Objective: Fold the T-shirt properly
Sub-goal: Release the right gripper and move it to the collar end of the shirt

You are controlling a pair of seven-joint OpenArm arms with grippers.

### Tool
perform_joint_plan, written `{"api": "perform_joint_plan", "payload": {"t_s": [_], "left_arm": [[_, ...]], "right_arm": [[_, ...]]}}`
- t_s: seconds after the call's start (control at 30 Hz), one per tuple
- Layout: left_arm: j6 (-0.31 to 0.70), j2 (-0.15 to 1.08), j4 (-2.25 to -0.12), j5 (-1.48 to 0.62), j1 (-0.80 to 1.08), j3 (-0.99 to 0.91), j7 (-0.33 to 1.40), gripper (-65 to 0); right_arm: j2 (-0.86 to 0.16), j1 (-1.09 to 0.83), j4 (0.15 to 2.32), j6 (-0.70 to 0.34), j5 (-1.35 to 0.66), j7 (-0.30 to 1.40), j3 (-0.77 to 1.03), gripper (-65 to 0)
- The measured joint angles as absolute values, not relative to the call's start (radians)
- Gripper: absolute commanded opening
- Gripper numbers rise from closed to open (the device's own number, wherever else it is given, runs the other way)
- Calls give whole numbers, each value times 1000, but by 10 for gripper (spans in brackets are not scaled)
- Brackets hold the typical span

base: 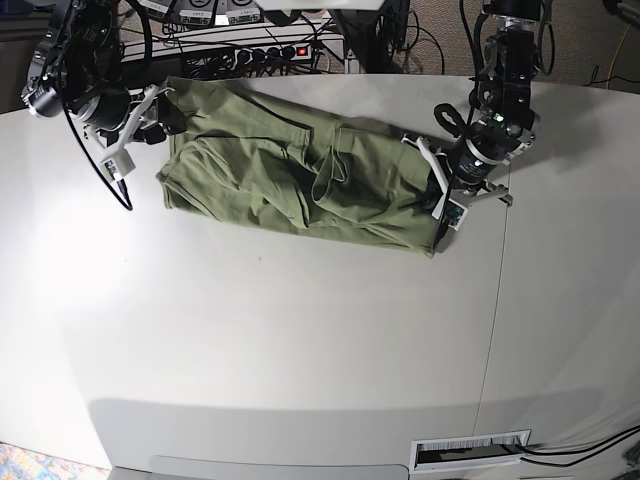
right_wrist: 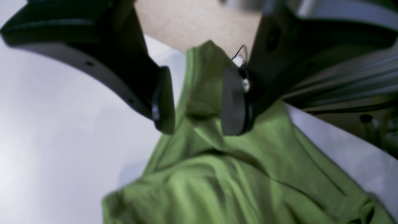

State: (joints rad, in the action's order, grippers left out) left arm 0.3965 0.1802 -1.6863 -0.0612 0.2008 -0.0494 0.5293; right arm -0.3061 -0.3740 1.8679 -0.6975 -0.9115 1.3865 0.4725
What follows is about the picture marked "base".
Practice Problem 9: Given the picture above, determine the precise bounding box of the black cable pair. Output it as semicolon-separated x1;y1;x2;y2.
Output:
517;427;640;469

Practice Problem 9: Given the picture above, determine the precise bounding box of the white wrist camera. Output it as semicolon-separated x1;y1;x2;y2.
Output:
99;150;135;183
443;199;469;231

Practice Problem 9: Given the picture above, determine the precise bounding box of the green T-shirt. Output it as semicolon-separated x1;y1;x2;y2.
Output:
157;77;438;256

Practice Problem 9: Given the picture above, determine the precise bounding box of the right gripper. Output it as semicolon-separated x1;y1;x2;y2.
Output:
82;85;186;160

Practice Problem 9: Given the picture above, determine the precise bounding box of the white cable grommet tray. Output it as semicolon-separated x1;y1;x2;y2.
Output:
409;430;531;474

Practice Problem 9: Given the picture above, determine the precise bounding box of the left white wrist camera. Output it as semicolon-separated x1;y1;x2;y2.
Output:
443;199;469;231

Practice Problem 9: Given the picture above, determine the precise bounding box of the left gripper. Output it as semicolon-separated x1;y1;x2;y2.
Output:
401;133;515;220

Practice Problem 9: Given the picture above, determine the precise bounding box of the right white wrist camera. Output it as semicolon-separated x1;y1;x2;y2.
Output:
99;150;135;183

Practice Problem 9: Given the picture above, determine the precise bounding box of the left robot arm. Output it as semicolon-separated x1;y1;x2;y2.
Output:
402;1;550;230

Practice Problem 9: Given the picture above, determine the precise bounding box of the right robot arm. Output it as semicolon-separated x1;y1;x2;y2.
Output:
21;1;186;159

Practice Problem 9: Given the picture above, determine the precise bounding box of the black power strip red switch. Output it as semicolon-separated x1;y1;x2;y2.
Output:
185;43;313;76

